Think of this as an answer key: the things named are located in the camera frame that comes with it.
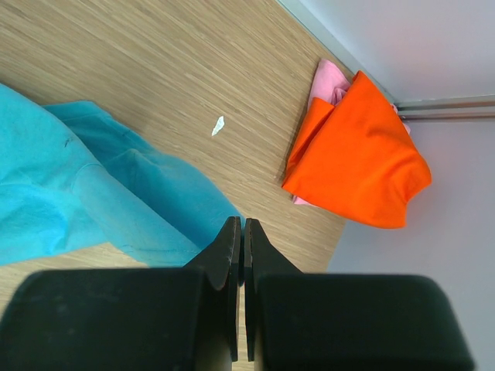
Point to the white paper scrap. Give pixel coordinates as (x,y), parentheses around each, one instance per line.
(218,126)

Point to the right aluminium corner post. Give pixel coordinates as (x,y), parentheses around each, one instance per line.
(448,109)

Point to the folded pink t shirt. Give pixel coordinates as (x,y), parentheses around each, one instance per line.
(328,83)

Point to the folded orange t shirt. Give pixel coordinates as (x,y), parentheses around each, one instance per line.
(390,217)

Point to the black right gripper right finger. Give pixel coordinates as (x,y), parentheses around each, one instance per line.
(302,321)

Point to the teal t shirt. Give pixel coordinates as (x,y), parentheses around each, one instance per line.
(73,177)

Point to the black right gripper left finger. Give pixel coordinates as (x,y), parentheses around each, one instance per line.
(178,318)

